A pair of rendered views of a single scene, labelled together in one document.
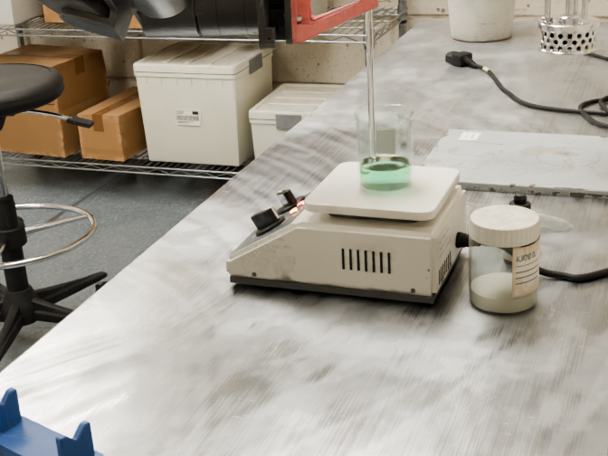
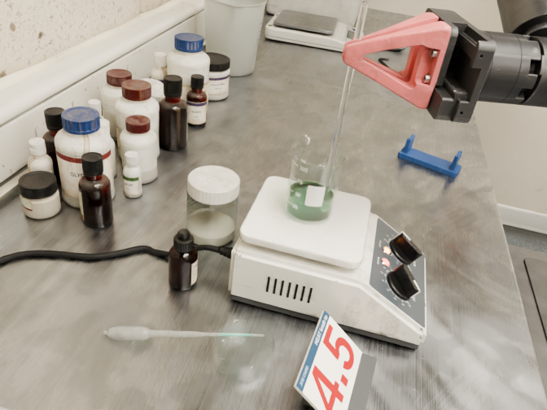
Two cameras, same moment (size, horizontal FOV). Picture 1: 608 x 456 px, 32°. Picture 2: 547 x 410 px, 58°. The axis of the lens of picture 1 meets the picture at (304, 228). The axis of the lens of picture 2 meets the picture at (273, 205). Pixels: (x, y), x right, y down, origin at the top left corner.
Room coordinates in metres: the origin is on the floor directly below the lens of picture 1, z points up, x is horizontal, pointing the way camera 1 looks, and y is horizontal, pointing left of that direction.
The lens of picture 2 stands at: (1.32, -0.20, 1.13)
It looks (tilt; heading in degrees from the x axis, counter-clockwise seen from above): 34 degrees down; 168
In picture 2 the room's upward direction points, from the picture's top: 8 degrees clockwise
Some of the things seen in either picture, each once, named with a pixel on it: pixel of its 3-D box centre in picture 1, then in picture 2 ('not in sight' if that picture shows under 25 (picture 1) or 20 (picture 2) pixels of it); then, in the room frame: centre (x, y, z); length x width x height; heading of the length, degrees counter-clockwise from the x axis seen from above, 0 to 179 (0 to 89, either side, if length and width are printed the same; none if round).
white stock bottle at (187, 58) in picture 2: not in sight; (188, 74); (0.48, -0.21, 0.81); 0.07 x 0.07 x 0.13
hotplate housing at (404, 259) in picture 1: (358, 231); (326, 255); (0.92, -0.05, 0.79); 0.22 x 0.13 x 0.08; 69
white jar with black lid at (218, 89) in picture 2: not in sight; (211, 76); (0.40, -0.16, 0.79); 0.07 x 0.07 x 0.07
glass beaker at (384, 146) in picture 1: (386, 148); (312, 180); (0.90, -0.08, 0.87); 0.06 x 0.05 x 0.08; 21
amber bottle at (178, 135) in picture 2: not in sight; (172, 112); (0.61, -0.23, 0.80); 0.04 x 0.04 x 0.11
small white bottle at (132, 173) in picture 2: not in sight; (132, 174); (0.75, -0.27, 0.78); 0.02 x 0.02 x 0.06
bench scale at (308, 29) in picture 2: not in sight; (316, 30); (-0.04, 0.13, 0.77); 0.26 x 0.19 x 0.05; 72
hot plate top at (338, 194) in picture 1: (384, 189); (309, 217); (0.91, -0.08, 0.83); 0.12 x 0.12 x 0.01; 69
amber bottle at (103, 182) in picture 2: not in sight; (94, 189); (0.81, -0.31, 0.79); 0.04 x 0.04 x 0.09
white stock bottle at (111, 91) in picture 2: not in sight; (120, 104); (0.58, -0.31, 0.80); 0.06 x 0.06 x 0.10
